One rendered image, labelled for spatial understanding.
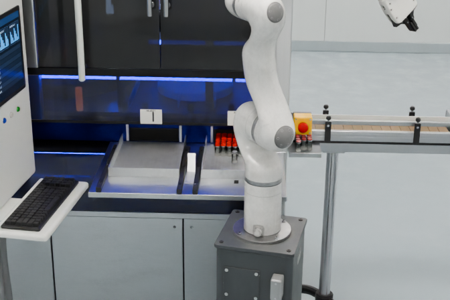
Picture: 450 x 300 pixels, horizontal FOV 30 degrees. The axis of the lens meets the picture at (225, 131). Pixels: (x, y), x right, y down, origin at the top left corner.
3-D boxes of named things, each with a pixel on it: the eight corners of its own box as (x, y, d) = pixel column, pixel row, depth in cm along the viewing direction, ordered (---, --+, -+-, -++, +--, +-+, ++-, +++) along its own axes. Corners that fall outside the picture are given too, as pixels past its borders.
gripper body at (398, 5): (383, 0, 263) (400, 25, 268) (404, -23, 265) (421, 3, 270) (369, -2, 270) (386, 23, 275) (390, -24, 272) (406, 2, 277)
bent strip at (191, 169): (187, 167, 316) (187, 153, 314) (195, 167, 316) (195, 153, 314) (185, 183, 303) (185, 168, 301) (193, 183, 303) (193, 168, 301)
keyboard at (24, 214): (43, 180, 322) (43, 174, 321) (79, 183, 320) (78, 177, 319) (0, 228, 285) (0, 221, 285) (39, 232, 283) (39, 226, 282)
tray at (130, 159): (122, 141, 340) (122, 133, 339) (186, 142, 339) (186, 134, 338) (108, 176, 308) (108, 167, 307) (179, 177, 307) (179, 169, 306)
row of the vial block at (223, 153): (214, 154, 328) (214, 143, 326) (260, 155, 327) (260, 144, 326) (214, 156, 326) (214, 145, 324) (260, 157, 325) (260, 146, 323)
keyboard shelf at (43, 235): (21, 181, 327) (20, 175, 326) (89, 187, 323) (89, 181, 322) (-32, 236, 286) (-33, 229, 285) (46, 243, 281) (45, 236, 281)
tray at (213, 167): (205, 143, 339) (205, 135, 338) (270, 144, 338) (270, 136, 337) (201, 178, 307) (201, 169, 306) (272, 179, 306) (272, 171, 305)
